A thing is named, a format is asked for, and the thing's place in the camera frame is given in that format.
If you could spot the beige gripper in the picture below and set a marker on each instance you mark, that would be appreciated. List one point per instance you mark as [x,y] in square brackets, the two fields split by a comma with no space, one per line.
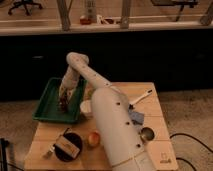
[67,87]

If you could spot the dark grape bunch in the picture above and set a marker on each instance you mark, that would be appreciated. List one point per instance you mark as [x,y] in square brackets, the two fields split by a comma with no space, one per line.
[63,103]

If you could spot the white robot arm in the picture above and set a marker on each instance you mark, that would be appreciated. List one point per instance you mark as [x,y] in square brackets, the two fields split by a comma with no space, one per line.
[110,108]

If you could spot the green plastic tray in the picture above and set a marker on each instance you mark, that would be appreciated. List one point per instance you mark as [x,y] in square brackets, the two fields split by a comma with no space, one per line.
[49,110]

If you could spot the white bowl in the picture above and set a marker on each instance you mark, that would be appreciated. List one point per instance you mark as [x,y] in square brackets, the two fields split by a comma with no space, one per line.
[85,108]

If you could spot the red object on shelf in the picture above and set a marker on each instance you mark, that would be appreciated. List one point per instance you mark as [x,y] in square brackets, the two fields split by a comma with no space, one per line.
[84,20]

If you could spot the black round plate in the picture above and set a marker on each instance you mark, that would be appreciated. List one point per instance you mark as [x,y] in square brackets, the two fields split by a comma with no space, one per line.
[76,140]

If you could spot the red yellow apple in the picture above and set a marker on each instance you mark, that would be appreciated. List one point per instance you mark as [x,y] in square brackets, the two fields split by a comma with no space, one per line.
[94,139]

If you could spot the wooden block sponge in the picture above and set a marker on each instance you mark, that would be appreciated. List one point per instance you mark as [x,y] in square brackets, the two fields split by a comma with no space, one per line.
[67,146]

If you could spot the metal fork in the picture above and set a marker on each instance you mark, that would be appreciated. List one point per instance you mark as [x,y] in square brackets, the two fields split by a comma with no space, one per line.
[51,149]

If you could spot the blue cloth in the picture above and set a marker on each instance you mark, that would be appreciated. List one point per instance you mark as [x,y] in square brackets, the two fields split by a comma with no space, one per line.
[136,117]

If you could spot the black office chair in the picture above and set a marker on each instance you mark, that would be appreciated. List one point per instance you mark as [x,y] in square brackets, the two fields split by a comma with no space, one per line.
[24,3]

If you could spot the black stand lower left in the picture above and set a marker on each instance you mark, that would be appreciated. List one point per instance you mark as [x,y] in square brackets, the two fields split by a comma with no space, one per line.
[4,164]

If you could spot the wooden shelf frame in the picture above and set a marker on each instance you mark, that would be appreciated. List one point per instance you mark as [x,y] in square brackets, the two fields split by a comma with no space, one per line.
[62,16]

